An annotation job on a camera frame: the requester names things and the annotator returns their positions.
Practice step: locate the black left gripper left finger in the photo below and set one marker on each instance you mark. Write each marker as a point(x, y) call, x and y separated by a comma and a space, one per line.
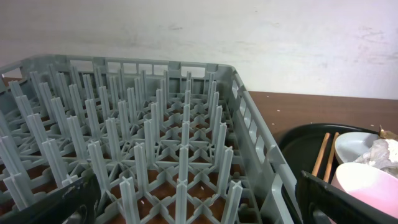
point(82, 196)

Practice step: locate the round black tray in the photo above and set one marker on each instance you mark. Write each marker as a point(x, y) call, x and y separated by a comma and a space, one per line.
point(301, 145)

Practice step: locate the wooden chopstick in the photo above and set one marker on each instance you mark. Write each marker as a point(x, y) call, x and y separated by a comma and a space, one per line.
point(321, 153)
point(330, 159)

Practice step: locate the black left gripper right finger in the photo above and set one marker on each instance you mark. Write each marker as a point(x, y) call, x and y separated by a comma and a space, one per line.
point(318, 200)

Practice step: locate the gold snack wrapper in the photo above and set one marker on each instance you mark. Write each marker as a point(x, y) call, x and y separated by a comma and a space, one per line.
point(383, 134)

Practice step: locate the white round plate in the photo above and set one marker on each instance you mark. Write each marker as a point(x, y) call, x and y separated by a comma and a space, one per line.
point(350, 146)

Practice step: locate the pink plastic cup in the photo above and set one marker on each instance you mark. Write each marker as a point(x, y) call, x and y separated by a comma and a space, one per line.
point(369, 185)

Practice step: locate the grey plastic dishwasher rack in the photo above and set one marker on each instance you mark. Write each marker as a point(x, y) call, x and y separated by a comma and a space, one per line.
point(169, 142)

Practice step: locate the white tissue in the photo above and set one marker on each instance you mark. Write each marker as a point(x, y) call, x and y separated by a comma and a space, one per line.
point(382, 155)

